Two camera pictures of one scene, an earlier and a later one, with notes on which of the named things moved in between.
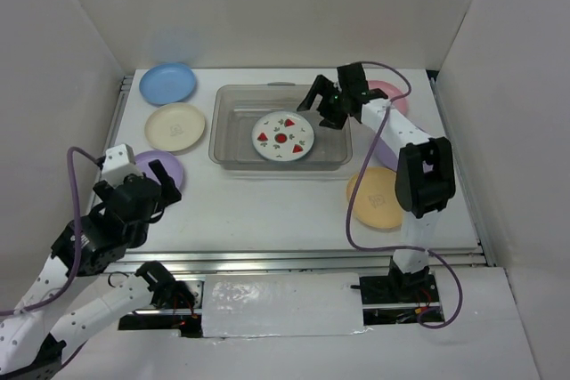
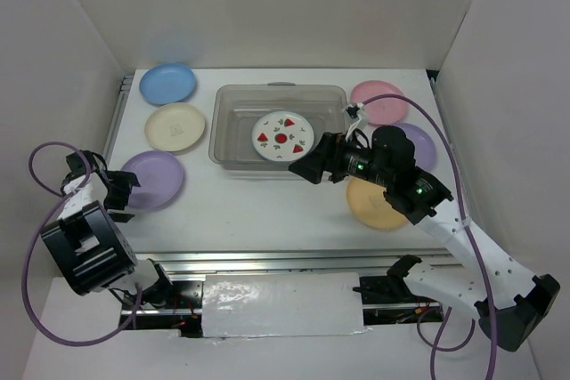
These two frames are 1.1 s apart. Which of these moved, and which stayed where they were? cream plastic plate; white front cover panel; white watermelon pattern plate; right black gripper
Moved: right black gripper
Stayed: white front cover panel; white watermelon pattern plate; cream plastic plate
